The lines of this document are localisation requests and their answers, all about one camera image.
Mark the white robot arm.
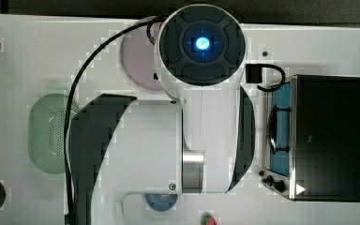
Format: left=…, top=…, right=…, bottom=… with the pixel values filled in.
left=67, top=5, right=255, bottom=225

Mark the black toaster oven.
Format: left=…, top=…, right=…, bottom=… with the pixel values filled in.
left=262, top=75, right=360, bottom=203

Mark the pale pink round plate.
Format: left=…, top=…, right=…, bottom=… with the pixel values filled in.
left=120, top=27, right=162, bottom=91

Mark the small blue bowl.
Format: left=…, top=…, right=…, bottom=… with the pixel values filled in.
left=145, top=194, right=178, bottom=212

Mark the toy strawberry at edge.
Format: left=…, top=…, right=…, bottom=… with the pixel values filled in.
left=201, top=213, right=217, bottom=225

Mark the green oval colander basket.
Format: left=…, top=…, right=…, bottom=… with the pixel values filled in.
left=27, top=93, right=68, bottom=174

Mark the black clip with cable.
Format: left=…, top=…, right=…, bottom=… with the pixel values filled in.
left=246, top=64, right=286, bottom=92

